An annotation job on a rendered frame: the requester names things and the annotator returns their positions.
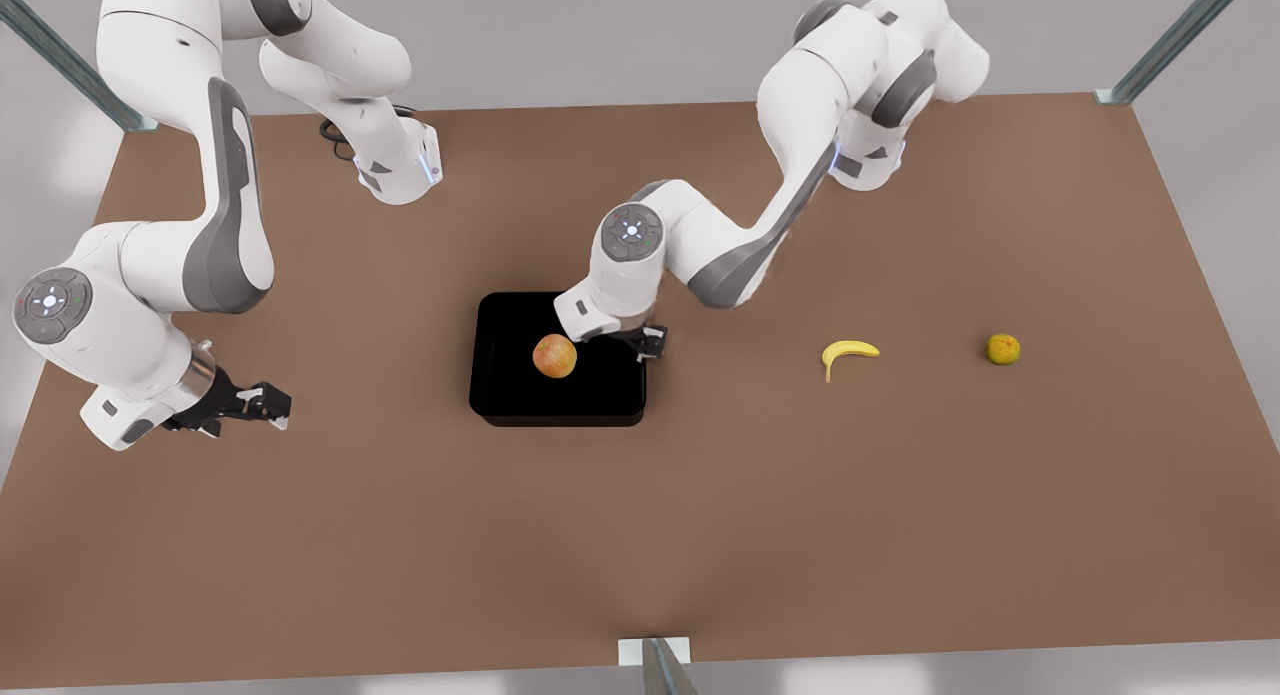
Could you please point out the red yellow apple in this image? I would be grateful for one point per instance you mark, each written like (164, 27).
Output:
(555, 357)

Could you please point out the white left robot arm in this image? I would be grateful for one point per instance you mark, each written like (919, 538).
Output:
(800, 145)

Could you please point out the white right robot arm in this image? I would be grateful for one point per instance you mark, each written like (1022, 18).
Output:
(150, 265)

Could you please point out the black square tray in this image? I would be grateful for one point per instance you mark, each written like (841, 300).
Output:
(520, 400)

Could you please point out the yellow banana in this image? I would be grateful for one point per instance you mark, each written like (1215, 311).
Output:
(846, 352)

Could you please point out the yellow green round fruit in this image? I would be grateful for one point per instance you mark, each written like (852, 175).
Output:
(1003, 349)

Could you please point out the silver frame post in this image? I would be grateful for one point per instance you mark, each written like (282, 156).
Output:
(660, 667)
(1175, 40)
(70, 60)

